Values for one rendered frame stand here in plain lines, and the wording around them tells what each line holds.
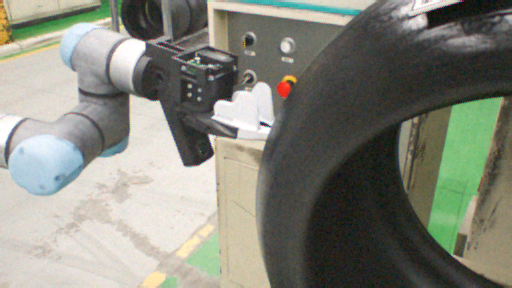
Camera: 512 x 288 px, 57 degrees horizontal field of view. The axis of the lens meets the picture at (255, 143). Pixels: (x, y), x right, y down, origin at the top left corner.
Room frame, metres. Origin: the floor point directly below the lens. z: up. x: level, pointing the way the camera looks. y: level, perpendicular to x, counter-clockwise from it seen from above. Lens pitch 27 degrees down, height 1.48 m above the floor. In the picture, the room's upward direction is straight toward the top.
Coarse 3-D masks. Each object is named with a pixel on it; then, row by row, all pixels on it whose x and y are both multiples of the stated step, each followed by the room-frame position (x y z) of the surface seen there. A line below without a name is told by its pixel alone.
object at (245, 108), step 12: (240, 96) 0.52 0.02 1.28; (252, 96) 0.51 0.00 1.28; (216, 108) 0.54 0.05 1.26; (228, 108) 0.53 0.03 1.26; (240, 108) 0.52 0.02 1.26; (252, 108) 0.51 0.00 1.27; (228, 120) 0.53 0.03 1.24; (240, 120) 0.52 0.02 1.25; (252, 120) 0.51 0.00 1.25; (240, 132) 0.51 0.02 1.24; (252, 132) 0.51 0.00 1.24; (264, 132) 0.51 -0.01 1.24
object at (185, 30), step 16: (112, 0) 4.17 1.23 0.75; (128, 0) 4.21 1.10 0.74; (144, 0) 4.50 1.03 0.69; (160, 0) 4.05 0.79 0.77; (176, 0) 4.13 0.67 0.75; (192, 0) 4.43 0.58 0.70; (208, 0) 4.79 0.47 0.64; (112, 16) 4.18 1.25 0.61; (128, 16) 4.39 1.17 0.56; (144, 16) 4.50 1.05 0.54; (160, 16) 4.79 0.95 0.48; (176, 16) 4.05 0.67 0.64; (192, 16) 4.40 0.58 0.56; (128, 32) 4.22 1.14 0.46; (144, 32) 4.41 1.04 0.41; (160, 32) 4.43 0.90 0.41; (176, 32) 4.07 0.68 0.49; (192, 32) 4.60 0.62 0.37; (208, 32) 5.21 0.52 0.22
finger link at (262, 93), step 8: (256, 88) 0.55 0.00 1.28; (264, 88) 0.55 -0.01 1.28; (232, 96) 0.57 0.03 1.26; (256, 96) 0.55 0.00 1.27; (264, 96) 0.54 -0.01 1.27; (264, 104) 0.54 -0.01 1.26; (264, 112) 0.54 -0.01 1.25; (272, 112) 0.54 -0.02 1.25; (264, 120) 0.54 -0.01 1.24; (272, 120) 0.54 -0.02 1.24
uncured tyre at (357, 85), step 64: (384, 0) 0.39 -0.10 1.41; (320, 64) 0.40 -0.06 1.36; (384, 64) 0.34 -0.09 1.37; (448, 64) 0.31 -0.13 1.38; (320, 128) 0.36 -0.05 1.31; (384, 128) 0.32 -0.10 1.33; (256, 192) 0.44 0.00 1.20; (320, 192) 0.35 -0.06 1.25; (384, 192) 0.60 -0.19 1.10; (320, 256) 0.50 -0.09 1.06; (384, 256) 0.57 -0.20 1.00; (448, 256) 0.56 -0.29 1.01
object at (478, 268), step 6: (462, 258) 0.62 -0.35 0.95; (468, 264) 0.61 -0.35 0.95; (474, 264) 0.61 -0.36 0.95; (480, 264) 0.61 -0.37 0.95; (474, 270) 0.59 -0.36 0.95; (480, 270) 0.59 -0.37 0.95; (486, 270) 0.59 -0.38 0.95; (492, 270) 0.59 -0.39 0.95; (486, 276) 0.58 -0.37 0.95; (492, 276) 0.58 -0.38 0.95; (498, 276) 0.58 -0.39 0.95; (504, 276) 0.58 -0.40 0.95; (510, 276) 0.58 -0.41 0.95; (498, 282) 0.57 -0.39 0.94; (504, 282) 0.57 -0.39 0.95; (510, 282) 0.56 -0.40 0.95
